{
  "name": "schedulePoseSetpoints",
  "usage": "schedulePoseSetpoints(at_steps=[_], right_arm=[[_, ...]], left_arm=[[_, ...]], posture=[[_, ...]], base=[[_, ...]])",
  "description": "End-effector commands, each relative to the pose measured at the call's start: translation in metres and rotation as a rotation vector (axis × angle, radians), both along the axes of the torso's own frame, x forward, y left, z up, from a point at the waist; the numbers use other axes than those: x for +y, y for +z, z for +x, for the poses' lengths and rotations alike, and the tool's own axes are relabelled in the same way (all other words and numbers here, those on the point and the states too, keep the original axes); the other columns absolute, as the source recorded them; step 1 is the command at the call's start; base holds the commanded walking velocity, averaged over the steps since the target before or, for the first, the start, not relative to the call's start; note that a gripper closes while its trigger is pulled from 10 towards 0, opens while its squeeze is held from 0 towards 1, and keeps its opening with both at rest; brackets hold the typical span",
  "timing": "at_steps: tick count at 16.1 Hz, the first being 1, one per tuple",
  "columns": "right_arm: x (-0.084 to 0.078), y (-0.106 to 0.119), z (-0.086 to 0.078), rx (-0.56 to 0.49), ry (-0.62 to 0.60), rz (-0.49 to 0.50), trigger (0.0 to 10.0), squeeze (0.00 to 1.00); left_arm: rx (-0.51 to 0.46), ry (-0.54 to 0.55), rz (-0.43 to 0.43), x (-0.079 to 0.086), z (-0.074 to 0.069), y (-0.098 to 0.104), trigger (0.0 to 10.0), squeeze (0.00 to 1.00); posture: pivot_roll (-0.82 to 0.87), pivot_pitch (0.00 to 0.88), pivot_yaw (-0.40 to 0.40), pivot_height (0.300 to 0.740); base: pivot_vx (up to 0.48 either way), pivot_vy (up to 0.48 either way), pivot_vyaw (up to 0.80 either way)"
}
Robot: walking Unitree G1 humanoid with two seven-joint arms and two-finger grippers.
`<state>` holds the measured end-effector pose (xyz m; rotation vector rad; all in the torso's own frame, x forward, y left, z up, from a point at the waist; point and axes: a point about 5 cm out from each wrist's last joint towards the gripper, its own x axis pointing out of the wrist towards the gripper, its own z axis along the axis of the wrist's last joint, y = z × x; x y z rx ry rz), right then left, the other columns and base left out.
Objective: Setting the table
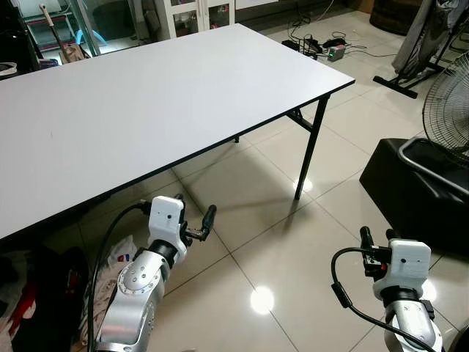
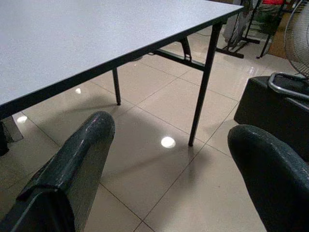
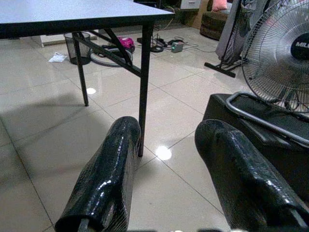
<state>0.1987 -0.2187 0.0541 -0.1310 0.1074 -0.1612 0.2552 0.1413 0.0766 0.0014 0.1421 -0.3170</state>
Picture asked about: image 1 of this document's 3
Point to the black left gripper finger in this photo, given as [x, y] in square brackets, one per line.
[179, 202]
[209, 220]

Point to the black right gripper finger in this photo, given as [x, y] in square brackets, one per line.
[366, 238]
[392, 235]

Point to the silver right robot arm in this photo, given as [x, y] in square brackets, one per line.
[410, 323]

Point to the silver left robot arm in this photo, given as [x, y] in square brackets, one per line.
[135, 293]

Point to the black box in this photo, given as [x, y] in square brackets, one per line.
[392, 194]

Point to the white printed plastic bag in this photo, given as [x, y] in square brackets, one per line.
[123, 255]

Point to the black folding table leg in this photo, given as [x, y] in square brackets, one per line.
[311, 150]

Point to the black floor fan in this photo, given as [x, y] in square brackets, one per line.
[448, 110]

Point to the black stand foot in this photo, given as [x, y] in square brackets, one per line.
[399, 84]

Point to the white cabinet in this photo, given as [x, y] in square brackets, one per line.
[194, 15]

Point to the brown broom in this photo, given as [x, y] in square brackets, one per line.
[67, 50]

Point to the glass display shelf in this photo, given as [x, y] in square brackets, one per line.
[110, 22]

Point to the black power adapter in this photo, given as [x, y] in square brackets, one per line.
[304, 46]

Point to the grey hanging fabric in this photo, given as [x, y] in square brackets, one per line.
[429, 29]

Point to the dark brown wooden cabinet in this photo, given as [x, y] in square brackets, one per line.
[396, 15]

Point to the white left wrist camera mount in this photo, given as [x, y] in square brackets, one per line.
[165, 220]

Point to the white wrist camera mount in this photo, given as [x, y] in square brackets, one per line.
[165, 220]
[407, 264]

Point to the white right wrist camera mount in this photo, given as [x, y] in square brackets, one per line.
[407, 264]

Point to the grey metal tube frame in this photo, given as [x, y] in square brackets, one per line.
[421, 170]

